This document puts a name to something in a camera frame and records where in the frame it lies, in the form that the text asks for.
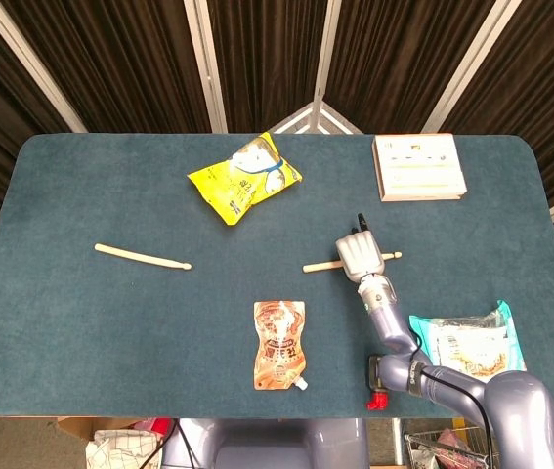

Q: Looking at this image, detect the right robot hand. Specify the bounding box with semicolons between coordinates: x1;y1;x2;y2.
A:
334;212;386;284

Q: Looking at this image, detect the wooden drumstick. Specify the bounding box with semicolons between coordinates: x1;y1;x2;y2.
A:
94;242;193;272
302;251;403;274

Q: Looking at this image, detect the white flat cardboard box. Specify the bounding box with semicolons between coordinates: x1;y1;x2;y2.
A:
371;133;468;203

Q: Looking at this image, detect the orange peanut butter pouch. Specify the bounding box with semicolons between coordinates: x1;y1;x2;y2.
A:
252;300;309;392

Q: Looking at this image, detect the teal noodle packet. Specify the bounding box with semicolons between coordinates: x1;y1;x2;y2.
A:
407;299;528;385

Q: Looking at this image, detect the black and red device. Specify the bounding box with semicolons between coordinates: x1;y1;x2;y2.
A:
365;355;390;410

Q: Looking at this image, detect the yellow snack bag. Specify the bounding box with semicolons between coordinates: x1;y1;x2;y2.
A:
187;131;304;227

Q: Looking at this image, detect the white partition triangular foot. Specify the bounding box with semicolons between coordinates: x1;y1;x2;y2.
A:
271;100;363;136

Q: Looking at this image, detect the pink packet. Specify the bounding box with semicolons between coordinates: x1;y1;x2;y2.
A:
435;428;473;455

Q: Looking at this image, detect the grey robot torso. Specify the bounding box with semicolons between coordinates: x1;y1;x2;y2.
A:
161;417;370;469

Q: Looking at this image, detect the blue felt table mat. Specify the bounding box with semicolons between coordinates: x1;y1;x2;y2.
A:
0;132;554;420

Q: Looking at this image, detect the red bag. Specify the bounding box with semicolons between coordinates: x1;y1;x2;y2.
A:
132;417;176;436

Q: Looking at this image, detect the dark brown curtain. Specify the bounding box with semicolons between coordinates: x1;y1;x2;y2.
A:
0;0;554;294

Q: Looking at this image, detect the white checked cloth bag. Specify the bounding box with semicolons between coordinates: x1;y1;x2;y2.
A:
85;428;165;469

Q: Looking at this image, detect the brown cardboard box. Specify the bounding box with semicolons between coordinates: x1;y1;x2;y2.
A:
56;417;175;446

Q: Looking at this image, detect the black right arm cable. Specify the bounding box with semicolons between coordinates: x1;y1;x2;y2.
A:
411;336;495;469

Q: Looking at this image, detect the wire basket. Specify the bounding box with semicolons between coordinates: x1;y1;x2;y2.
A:
403;425;502;469

